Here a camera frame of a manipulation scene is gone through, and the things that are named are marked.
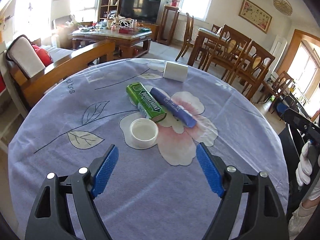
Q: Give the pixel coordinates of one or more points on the red cushion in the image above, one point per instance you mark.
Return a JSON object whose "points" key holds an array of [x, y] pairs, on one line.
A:
{"points": [[44, 56]]}

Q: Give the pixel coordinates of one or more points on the crystal pendant lamp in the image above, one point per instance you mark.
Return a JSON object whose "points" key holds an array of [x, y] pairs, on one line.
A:
{"points": [[283, 6]]}

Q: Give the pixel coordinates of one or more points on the white side shelf unit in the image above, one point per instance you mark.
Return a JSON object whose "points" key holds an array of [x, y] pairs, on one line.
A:
{"points": [[13, 111]]}

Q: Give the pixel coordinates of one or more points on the wooden sofa with cushions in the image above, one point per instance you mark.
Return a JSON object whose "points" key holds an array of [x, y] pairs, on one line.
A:
{"points": [[31, 78]]}

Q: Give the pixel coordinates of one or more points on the blue toothpaste tube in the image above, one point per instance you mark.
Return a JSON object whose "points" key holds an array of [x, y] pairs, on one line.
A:
{"points": [[173, 108]]}

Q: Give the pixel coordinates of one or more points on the wooden chair by doorway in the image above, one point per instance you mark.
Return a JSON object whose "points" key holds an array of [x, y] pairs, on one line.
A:
{"points": [[277, 88]]}

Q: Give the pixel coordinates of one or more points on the framed floral picture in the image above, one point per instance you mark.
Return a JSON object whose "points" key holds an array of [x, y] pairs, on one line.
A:
{"points": [[255, 15]]}

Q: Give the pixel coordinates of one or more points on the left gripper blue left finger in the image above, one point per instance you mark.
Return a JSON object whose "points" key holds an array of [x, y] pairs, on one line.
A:
{"points": [[101, 169]]}

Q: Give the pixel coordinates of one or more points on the wooden coffee table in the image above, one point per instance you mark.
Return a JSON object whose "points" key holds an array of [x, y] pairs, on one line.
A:
{"points": [[127, 45]]}

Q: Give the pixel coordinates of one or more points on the purple floral tablecloth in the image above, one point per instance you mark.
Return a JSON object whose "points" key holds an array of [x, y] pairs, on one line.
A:
{"points": [[157, 189]]}

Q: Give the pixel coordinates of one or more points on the tall wooden plant stand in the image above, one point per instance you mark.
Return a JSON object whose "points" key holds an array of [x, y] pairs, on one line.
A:
{"points": [[168, 25]]}

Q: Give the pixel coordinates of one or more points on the black round trash bin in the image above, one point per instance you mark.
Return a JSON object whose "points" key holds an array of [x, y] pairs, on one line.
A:
{"points": [[296, 193]]}

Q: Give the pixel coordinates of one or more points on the white standing air conditioner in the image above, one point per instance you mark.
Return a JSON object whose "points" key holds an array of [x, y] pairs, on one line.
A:
{"points": [[277, 51]]}

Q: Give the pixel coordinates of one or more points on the black flat television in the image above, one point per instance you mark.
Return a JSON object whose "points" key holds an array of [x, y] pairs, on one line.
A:
{"points": [[141, 10]]}

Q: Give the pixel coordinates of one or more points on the wooden dining chair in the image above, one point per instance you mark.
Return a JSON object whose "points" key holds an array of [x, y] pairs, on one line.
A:
{"points": [[228, 51], [252, 67]]}

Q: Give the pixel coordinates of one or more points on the right white gloved hand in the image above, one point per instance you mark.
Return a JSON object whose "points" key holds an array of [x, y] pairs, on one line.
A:
{"points": [[304, 171]]}

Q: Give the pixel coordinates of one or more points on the green chewing gum box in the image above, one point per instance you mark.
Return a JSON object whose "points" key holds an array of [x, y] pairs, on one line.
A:
{"points": [[145, 102]]}

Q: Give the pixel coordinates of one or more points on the wooden tv cabinet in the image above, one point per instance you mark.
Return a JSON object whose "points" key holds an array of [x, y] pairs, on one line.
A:
{"points": [[154, 28]]}

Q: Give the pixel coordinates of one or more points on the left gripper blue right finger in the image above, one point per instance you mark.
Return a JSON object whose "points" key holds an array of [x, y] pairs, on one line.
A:
{"points": [[211, 169]]}

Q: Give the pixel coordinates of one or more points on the wooden dining table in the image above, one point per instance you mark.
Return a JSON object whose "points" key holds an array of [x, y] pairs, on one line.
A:
{"points": [[205, 40]]}

